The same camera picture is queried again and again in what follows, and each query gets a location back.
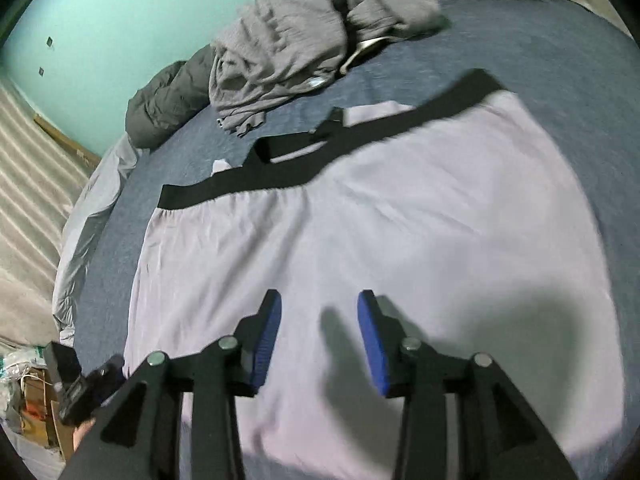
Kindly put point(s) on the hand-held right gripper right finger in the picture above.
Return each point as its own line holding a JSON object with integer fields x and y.
{"x": 372, "y": 345}

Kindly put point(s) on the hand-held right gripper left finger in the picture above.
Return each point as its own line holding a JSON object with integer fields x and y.
{"x": 265, "y": 345}

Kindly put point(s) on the light grey jacket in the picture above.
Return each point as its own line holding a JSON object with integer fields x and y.
{"x": 400, "y": 220}

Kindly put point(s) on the person's left hand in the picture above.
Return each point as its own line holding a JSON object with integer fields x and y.
{"x": 84, "y": 437}

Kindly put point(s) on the cardboard box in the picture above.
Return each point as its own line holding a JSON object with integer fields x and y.
{"x": 45, "y": 410}

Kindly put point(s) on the white plastic bag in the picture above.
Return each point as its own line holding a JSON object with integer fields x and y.
{"x": 20, "y": 362}

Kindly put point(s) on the light grey pillow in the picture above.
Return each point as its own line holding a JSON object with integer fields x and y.
{"x": 85, "y": 230}

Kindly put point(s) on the beige striped curtain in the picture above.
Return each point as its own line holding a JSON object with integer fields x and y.
{"x": 30, "y": 210}

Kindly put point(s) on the wooden board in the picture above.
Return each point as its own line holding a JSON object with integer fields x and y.
{"x": 65, "y": 142}

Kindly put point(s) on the dark grey duvet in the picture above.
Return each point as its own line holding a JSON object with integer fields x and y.
{"x": 165, "y": 105}

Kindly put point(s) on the grey knit hoodie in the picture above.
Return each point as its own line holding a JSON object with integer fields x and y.
{"x": 290, "y": 45}

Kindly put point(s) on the bed with blue sheet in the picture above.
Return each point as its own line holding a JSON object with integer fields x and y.
{"x": 525, "y": 45}

